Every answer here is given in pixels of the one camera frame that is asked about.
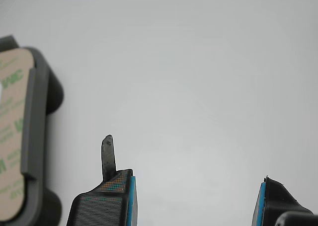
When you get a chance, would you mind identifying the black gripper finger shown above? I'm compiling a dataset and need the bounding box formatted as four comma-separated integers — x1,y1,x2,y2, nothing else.
66,134,138,226
251,175,318,226

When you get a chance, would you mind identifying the gray printed fixture jig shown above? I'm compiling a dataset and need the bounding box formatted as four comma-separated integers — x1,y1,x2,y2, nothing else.
0,34,65,226

